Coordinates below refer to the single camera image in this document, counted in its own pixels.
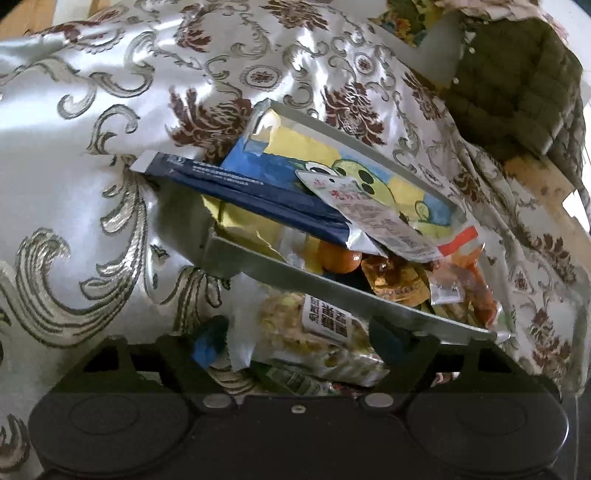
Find grey tray with painting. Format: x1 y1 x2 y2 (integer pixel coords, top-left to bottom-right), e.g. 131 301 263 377
188 100 511 345

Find white dried tofu packet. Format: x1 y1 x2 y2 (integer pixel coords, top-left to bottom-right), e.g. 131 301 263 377
297 171 443 263

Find mixed nut bar pack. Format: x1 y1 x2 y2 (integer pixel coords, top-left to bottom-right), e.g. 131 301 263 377
226 288 389 388

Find pink crumpled cloth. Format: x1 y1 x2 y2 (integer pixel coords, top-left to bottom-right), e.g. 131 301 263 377
435 0 569 41

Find dark blue long packet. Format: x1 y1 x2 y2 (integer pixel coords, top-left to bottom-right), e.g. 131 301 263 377
131 150 387 257

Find landscape painting poster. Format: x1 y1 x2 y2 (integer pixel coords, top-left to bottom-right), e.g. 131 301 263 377
370 0 443 47

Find orange spicy snack bag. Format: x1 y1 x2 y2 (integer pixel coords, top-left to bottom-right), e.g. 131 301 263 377
428 226 501 329

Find floral satin bedspread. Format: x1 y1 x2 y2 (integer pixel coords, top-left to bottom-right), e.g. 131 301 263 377
1 1 590 479

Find golden brown snack packet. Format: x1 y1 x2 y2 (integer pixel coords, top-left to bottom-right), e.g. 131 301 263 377
361 256 430 307

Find olive quilted jacket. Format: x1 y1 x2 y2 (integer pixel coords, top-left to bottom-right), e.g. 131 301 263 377
446 18 585 169

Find small orange fruit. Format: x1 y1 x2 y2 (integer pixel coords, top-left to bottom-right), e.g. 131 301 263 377
317 241 363 274

